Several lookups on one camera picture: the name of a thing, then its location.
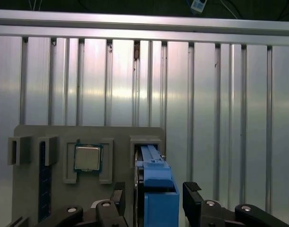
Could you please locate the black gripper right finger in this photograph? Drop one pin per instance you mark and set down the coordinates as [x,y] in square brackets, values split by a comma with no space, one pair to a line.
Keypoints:
[191,203]

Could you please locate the grey parts rack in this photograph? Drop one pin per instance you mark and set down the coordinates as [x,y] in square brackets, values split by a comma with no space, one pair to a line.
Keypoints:
[26,189]

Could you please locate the hard disk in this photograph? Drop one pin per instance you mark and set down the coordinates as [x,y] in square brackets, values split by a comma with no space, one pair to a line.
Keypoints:
[158,175]

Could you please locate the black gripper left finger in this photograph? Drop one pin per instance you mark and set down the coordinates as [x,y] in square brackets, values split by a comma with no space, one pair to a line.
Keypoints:
[119,198]

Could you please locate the white blue label tag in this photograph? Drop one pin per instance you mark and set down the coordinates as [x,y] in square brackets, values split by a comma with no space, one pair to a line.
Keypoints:
[198,4]

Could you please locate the silver CPU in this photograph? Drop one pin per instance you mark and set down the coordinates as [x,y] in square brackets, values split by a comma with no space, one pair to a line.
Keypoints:
[87,158]

